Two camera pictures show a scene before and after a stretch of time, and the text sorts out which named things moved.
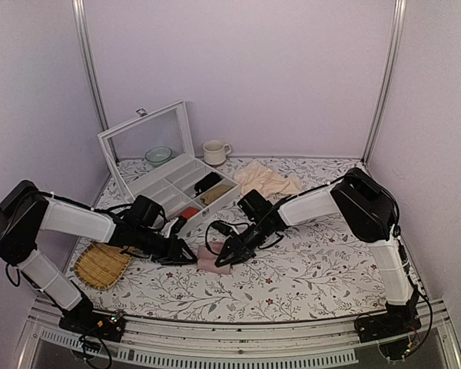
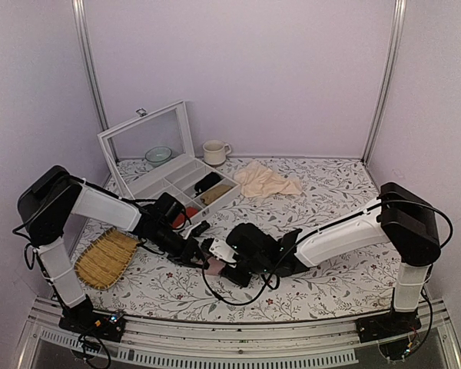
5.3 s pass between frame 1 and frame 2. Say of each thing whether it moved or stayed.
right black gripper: moved
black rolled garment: stayed
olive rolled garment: stayed
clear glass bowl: stayed
